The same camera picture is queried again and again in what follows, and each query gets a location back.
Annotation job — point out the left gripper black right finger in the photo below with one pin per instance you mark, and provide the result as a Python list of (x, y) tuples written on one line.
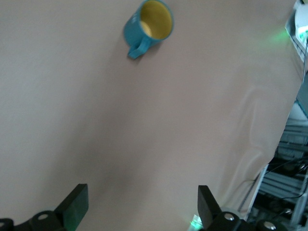
[(207, 204)]

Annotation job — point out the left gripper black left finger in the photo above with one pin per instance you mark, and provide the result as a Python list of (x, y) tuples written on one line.
[(72, 207)]

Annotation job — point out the teal mug yellow inside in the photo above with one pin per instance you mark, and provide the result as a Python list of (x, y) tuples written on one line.
[(133, 31)]

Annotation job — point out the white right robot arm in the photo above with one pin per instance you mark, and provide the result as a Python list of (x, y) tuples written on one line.
[(303, 24)]

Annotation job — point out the brown table cover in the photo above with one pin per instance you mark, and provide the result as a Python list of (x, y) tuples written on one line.
[(96, 120)]

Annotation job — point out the aluminium profile frame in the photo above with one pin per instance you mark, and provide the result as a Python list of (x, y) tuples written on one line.
[(284, 192)]

